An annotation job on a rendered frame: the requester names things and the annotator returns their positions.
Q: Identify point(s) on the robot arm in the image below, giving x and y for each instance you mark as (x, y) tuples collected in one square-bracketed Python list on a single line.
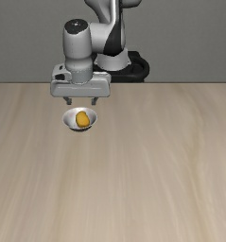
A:
[(101, 38)]

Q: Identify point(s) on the yellow mango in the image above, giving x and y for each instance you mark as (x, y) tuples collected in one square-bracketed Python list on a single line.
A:
[(82, 119)]

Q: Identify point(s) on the white bowl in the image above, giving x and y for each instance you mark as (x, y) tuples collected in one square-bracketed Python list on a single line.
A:
[(70, 119)]

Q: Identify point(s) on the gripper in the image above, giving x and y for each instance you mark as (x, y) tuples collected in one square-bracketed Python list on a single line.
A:
[(83, 88)]

